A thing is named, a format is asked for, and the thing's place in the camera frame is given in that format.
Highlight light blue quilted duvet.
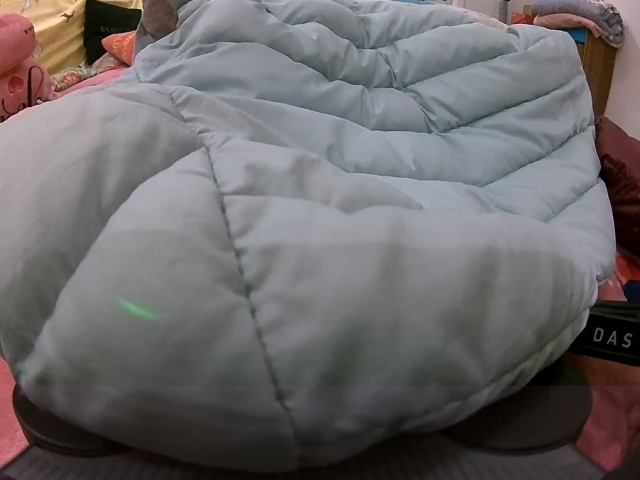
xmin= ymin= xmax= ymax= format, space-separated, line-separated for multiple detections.
xmin=0 ymin=0 xmax=616 ymax=461

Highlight bed with pink sheet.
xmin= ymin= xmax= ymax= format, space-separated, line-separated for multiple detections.
xmin=0 ymin=60 xmax=640 ymax=466

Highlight wooden cabinet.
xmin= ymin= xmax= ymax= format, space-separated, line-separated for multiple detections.
xmin=575 ymin=30 xmax=618 ymax=121

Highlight folded grey patterned blanket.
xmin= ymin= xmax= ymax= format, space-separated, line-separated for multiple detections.
xmin=530 ymin=0 xmax=626 ymax=49

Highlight long orange teal rabbit pillow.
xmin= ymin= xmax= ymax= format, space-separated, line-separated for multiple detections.
xmin=101 ymin=30 xmax=138 ymax=67

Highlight colourful floral cloth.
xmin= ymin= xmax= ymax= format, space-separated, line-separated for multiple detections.
xmin=50 ymin=52 xmax=133 ymax=93

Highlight black cushion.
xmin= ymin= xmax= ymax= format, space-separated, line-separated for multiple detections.
xmin=81 ymin=0 xmax=143 ymax=66

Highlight pink folded quilt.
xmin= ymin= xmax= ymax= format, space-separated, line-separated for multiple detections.
xmin=0 ymin=12 xmax=63 ymax=123

